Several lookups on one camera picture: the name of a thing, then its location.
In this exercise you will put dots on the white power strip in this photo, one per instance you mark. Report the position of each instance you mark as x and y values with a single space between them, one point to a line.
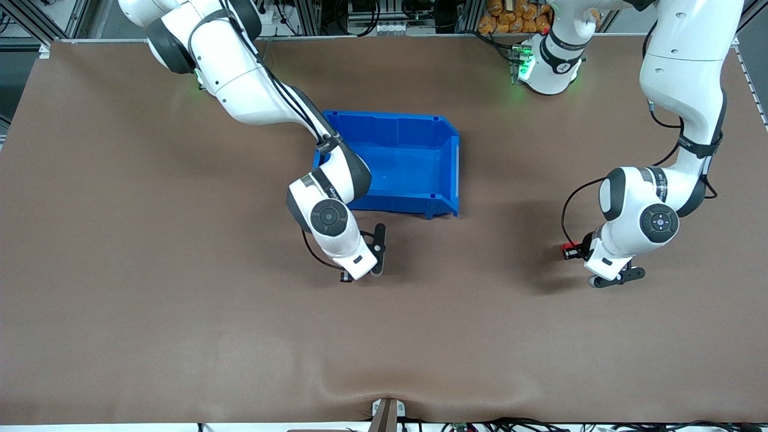
269 17

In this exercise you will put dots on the blue plastic storage bin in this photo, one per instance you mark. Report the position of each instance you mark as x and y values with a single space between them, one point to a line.
414 162

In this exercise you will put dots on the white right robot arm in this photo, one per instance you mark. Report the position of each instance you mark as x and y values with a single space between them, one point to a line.
240 78

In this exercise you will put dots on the red cube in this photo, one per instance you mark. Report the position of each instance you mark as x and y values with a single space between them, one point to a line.
570 246

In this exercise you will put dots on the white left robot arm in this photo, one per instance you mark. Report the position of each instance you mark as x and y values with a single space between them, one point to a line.
684 60

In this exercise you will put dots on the orange snack packet pile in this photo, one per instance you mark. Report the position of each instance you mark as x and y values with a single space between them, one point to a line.
516 18

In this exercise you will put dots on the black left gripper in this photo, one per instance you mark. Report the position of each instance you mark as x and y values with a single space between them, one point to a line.
583 249

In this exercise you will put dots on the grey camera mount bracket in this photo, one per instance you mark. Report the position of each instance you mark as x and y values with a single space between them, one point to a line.
387 414

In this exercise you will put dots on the aluminium frame profile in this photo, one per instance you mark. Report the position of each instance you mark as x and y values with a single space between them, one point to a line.
36 21
753 78

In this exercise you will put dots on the brown table mat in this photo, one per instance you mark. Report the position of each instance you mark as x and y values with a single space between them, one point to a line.
180 360

